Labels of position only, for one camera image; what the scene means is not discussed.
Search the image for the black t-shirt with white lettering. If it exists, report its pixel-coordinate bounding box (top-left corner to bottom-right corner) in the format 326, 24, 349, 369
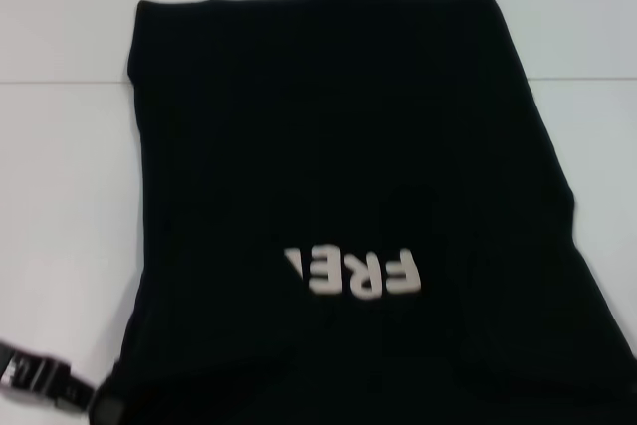
94, 0, 637, 425

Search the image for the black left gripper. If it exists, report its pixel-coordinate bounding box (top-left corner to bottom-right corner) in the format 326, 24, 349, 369
0, 339, 125, 419

